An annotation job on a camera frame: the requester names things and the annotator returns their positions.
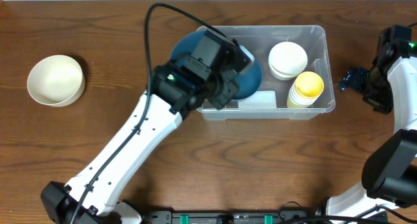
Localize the dark blue bowl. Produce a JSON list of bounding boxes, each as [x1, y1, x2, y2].
[[169, 31, 205, 66], [233, 61, 263, 100]]

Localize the dark blue bowl front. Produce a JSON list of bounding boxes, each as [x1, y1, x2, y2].
[[233, 61, 263, 100]]

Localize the yellow plastic bowl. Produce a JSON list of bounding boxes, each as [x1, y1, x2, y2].
[[270, 69, 298, 77]]

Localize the yellow plastic cup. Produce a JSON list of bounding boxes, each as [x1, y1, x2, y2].
[[287, 95, 311, 108], [295, 71, 324, 98]]

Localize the grey plastic bowl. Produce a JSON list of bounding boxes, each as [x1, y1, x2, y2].
[[272, 73, 296, 81]]

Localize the white plastic bowl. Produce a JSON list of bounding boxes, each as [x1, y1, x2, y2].
[[268, 42, 308, 76]]

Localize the pink plastic cup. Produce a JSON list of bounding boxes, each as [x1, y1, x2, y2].
[[289, 89, 316, 106]]

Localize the light blue plastic cup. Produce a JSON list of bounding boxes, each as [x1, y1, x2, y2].
[[287, 92, 316, 108]]

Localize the cream plastic cup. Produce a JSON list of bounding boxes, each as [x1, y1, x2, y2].
[[290, 85, 319, 104]]

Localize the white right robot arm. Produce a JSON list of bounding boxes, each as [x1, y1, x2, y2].
[[317, 24, 416, 223]]

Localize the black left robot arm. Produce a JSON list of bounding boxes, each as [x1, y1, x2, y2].
[[41, 30, 255, 223]]

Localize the white label in bin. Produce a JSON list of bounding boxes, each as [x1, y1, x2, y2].
[[238, 91, 276, 109]]

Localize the clear plastic storage bin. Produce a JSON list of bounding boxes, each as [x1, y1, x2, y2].
[[198, 25, 336, 120]]

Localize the large cream bowl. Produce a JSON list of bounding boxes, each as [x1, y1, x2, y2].
[[27, 55, 86, 107]]

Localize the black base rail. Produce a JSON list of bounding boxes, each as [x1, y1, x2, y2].
[[142, 207, 313, 224]]

